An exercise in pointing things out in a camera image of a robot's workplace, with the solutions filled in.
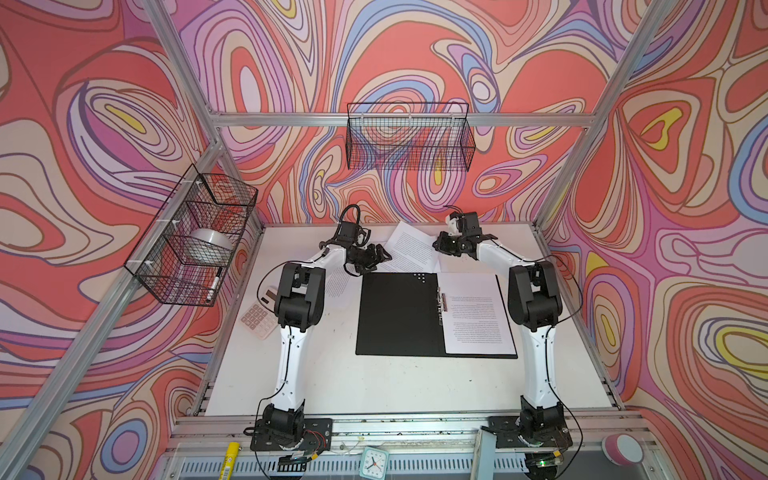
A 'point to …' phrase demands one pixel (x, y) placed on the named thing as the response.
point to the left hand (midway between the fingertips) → (387, 259)
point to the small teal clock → (374, 463)
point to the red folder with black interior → (433, 315)
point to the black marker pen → (214, 284)
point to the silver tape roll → (210, 244)
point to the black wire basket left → (185, 253)
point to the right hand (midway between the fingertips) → (435, 247)
